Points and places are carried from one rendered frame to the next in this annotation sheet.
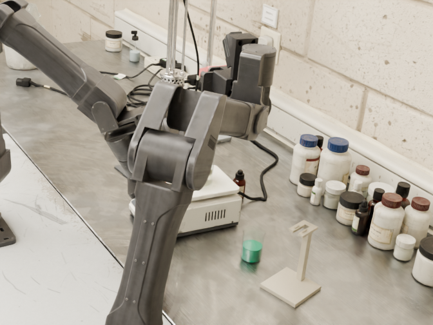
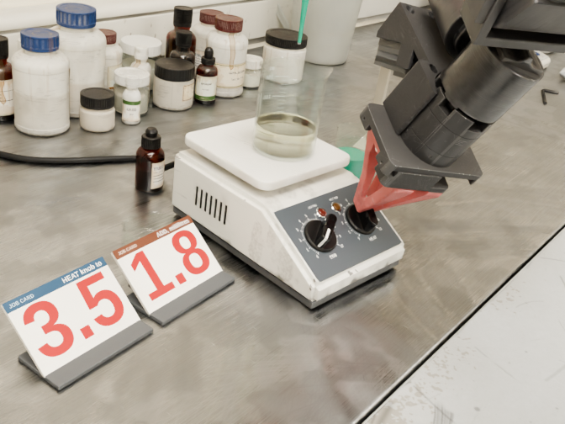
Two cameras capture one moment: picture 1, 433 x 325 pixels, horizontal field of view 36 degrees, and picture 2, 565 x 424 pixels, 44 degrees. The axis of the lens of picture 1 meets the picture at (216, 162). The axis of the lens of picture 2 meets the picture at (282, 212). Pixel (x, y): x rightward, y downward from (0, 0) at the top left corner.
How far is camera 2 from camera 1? 1.59 m
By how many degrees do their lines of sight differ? 93
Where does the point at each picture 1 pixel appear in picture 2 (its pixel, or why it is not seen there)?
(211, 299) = (477, 202)
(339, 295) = not seen: hidden behind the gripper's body
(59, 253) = (550, 383)
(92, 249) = (489, 338)
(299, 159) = (63, 79)
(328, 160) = (101, 44)
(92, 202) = (305, 386)
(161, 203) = not seen: outside the picture
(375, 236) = (240, 81)
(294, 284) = not seen: hidden behind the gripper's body
